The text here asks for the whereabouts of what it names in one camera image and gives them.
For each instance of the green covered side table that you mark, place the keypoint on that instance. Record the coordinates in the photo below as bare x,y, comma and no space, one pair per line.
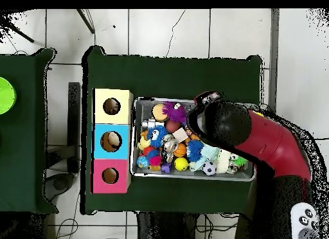
25,146

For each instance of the yellow ball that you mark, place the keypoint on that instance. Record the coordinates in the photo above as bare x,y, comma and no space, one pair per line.
181,164

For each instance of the black and white soccer ball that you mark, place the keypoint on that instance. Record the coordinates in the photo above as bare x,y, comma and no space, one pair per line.
209,168

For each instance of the brown toy football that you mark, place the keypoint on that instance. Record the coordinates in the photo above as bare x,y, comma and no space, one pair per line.
172,127

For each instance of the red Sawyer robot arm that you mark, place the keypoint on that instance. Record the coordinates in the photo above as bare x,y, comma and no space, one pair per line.
267,141

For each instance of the blue fuzzy monster toy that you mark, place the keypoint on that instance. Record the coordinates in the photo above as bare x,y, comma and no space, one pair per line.
157,136

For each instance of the dark green tablecloth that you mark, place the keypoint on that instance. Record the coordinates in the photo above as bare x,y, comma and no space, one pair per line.
154,74

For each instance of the purple spiky ball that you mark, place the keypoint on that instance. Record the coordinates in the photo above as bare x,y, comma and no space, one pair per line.
177,112

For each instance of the wooden three-hole box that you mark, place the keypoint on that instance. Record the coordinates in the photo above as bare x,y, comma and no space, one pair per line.
123,141

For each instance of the clear mesh bin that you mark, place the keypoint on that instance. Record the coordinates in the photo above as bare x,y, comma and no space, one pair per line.
143,109

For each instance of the mint green knit cloth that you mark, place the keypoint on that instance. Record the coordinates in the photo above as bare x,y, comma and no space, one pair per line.
208,155

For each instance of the black tripod leg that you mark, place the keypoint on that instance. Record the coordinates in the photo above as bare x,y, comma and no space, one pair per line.
18,31
86,21

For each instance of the cream knit cloth roll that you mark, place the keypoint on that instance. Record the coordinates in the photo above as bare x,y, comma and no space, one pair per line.
223,162

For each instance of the green spiky ball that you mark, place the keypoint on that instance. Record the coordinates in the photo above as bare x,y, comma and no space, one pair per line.
239,160

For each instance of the black upright bar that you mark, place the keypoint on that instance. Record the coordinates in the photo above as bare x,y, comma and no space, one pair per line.
74,121

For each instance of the lime green round object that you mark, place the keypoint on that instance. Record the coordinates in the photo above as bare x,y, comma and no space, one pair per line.
4,95

